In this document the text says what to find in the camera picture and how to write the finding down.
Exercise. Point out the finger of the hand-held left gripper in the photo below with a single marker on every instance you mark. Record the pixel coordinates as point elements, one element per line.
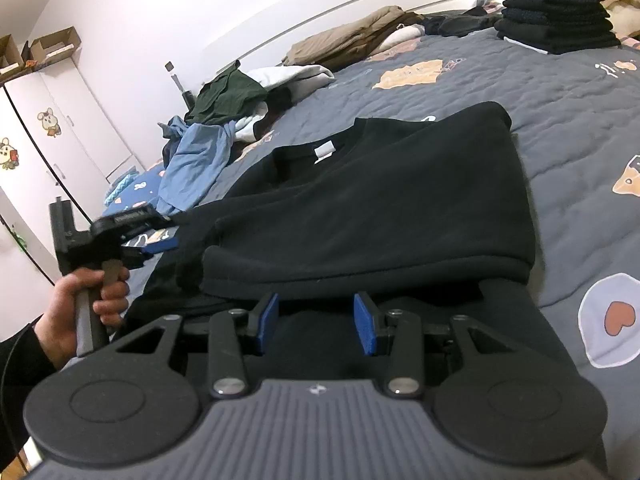
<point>160,246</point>
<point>135,220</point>

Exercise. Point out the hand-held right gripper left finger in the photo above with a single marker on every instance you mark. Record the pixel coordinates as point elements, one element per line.
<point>265,322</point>

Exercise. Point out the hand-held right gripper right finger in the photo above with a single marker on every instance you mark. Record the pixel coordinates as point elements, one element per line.
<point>365,322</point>

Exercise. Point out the black sweatshirt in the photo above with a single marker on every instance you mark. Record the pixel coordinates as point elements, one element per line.
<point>390,200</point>

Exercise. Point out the person's left forearm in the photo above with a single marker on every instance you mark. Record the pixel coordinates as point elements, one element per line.
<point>20,385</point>

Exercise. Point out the dark crumpled clothes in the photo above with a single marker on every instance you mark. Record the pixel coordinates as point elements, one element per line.
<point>460,25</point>

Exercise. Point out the stack of folded black clothes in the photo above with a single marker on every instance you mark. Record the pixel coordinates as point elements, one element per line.
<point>555,15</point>

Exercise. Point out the person's left hand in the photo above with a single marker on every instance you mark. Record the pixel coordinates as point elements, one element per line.
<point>57,320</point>

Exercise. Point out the blue printed blanket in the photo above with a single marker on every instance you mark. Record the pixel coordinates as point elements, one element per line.
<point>142,192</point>

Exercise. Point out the teal knitted cloth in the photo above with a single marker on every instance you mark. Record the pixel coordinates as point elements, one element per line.
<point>122,185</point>

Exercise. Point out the small green ornament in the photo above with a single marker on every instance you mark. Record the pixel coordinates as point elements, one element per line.
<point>19,239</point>

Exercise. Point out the white wardrobe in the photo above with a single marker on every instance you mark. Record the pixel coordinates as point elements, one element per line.
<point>75,125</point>

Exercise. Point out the cartoon animal sticker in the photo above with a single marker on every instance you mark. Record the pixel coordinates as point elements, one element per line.
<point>49,122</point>
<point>9,154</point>

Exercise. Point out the black slim stand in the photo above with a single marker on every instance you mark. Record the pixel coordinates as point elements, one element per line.
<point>177,85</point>

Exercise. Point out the dark green garment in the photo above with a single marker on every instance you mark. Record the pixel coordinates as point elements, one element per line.
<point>225,95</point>

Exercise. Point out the cardboard box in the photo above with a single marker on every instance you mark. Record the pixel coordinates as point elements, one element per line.
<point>10,60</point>
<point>55,45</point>

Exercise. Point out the white garment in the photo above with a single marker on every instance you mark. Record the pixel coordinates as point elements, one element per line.
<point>295,77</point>

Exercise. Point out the grey quilted bedspread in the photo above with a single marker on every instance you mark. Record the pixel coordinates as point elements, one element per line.
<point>575,125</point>

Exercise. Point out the white bed headboard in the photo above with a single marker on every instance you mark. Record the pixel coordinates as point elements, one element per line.
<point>350,5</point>

